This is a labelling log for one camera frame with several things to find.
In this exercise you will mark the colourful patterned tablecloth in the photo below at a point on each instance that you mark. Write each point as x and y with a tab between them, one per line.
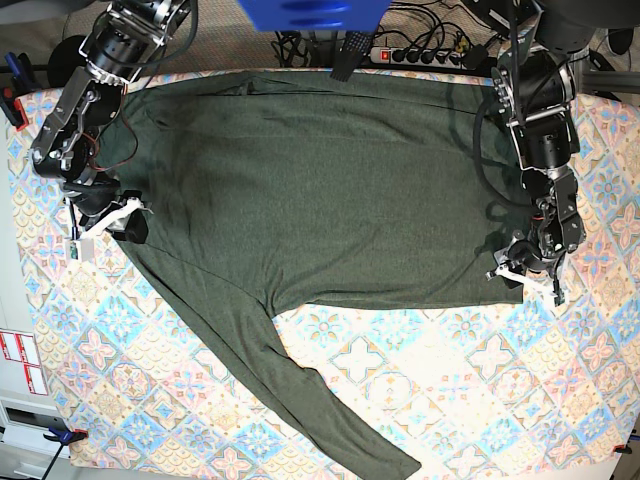
471	393

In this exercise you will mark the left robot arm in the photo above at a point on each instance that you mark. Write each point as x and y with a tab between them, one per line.
535	89

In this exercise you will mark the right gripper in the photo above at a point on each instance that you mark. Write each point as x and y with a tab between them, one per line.
121	215

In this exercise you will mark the orange clamp lower right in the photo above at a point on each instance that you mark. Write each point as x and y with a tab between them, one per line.
623	449

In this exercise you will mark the blue clamp upper left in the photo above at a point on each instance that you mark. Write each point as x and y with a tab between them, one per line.
11	106

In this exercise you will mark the white power strip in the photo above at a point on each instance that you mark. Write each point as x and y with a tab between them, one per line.
416	57

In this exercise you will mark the blue clamp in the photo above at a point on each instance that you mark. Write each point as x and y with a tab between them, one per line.
63	438
11	106

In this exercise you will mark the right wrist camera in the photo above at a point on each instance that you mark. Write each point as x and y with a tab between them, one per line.
80	250

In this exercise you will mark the blue clamp lower left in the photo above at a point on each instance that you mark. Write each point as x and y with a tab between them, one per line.
63	438

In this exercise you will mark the red white labels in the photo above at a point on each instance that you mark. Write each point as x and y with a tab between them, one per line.
20	355

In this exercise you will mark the blue plastic box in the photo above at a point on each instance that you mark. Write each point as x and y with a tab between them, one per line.
328	15

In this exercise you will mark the black round stand base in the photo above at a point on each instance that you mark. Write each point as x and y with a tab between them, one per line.
64	60

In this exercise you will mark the dark green long-sleeve shirt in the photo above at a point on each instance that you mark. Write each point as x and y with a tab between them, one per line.
277	189

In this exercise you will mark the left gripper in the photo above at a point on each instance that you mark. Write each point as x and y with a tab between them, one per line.
520	257

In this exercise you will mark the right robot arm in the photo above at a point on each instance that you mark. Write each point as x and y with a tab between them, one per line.
127	38

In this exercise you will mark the black remote control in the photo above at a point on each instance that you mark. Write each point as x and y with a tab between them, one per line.
355	48

